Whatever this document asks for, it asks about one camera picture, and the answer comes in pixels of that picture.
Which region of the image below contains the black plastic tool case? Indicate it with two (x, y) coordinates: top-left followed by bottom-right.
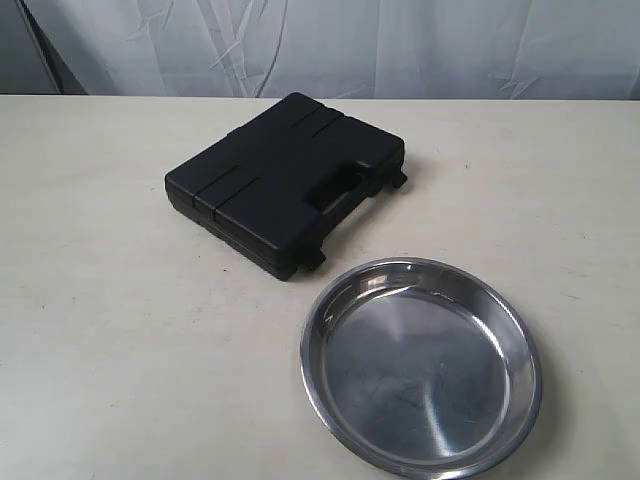
(164, 92), (407, 281)

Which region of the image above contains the round stainless steel tray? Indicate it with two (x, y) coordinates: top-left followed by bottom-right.
(300, 257), (543, 479)

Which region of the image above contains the white backdrop curtain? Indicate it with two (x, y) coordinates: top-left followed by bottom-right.
(1, 1), (639, 100)

